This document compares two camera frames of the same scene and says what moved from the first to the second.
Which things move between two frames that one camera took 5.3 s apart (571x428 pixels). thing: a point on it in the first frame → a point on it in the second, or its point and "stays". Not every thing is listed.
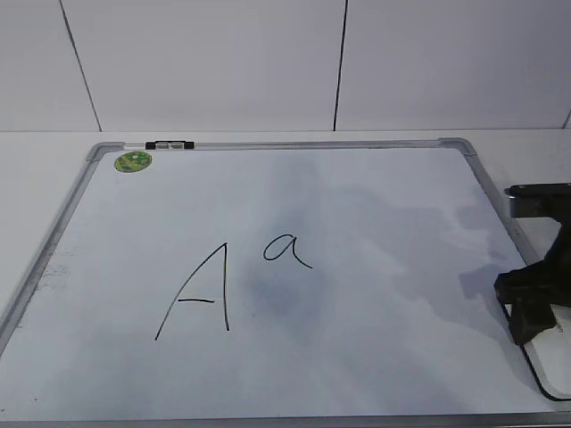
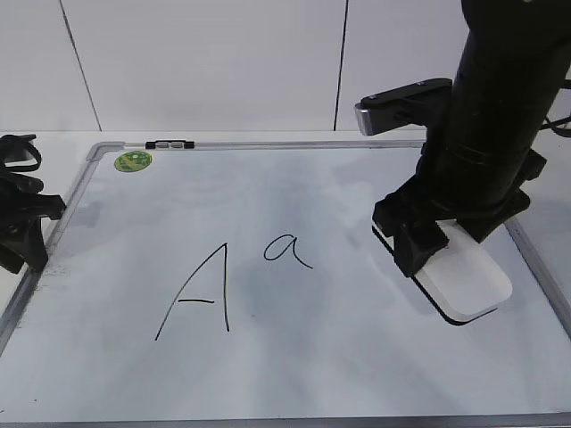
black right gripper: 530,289 → 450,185
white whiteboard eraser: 549,353 → 467,281
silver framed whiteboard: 275,283 stays
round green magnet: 133,161 stays
